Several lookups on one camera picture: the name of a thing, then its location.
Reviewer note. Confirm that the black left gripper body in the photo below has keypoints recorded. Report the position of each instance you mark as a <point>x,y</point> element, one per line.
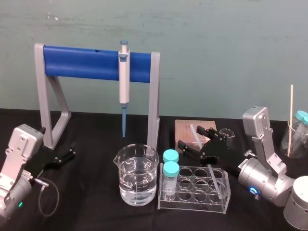
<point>44,161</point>

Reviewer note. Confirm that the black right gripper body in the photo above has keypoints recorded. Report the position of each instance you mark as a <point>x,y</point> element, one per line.
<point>216,154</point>

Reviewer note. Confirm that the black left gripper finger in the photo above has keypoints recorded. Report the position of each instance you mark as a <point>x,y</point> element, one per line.
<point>68,158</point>
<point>67,151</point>

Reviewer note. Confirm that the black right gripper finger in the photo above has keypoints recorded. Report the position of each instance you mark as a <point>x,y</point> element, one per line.
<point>192,150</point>
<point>207,133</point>

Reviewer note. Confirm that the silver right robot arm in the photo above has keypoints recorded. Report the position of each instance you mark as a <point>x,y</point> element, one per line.
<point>267,183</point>

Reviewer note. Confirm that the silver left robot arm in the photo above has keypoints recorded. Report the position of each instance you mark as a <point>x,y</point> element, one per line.
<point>16,154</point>

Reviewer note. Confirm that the translucent white plastic rod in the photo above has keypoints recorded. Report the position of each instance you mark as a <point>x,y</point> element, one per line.
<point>196,136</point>

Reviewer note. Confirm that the clear glass stirring rod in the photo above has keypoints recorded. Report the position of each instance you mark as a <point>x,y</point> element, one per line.
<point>214,181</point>

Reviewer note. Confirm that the small empty glass beaker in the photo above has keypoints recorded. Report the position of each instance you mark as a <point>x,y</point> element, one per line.
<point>227,134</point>

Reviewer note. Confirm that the brown pipette tip box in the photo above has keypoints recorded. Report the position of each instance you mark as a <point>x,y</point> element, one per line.
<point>184,131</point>

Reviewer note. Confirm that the teal capped sample tube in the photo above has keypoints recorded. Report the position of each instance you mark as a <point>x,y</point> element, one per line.
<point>171,169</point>
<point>170,156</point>

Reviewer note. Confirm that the black table cloth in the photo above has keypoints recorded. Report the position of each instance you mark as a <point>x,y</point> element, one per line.
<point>96,168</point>

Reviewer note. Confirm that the clear acrylic tube rack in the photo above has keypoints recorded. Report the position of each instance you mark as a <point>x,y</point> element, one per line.
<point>192,204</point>

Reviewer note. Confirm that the large glass beaker with water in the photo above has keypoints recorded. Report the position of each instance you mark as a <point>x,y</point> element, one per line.
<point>137,178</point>

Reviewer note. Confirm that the glass beaker holding stick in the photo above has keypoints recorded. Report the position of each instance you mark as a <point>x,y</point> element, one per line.
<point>298,146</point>

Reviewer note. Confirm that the thin wooden stick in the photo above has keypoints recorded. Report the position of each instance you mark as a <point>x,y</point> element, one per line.
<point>291,115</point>

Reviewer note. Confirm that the grey and blue pipette stand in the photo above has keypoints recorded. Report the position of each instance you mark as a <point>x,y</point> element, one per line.
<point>79,62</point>

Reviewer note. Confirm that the white and blue pipette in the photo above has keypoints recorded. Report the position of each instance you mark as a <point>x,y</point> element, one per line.
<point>124,79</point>

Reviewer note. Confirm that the teal capped tube in beaker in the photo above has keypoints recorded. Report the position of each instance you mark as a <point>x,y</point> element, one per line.
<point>302,115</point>

